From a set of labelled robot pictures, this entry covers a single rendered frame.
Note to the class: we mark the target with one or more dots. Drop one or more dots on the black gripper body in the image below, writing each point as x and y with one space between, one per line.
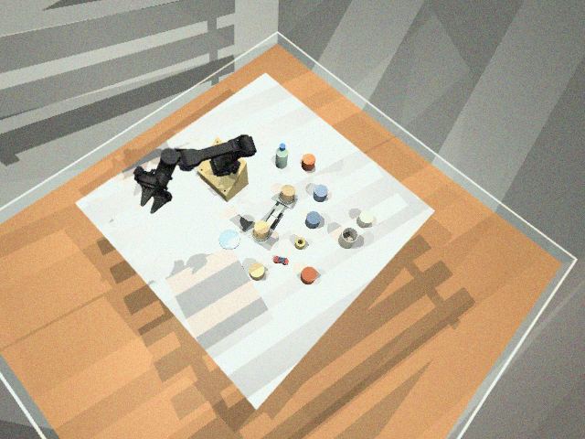
159 180

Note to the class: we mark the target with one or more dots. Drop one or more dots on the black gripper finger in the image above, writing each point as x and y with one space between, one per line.
157 204
147 193

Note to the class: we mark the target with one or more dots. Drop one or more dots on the orange cylinder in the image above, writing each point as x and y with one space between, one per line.
308 275

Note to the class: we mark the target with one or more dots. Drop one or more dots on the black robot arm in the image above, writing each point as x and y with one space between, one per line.
224 157

